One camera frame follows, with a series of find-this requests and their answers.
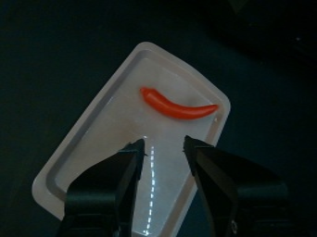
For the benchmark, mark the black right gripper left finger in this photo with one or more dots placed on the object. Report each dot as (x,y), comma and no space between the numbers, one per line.
(100,191)

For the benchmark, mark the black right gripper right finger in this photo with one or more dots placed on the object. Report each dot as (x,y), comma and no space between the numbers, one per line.
(240,194)

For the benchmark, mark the red toy chile pepper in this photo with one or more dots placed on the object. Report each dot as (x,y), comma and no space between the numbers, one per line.
(175,108)

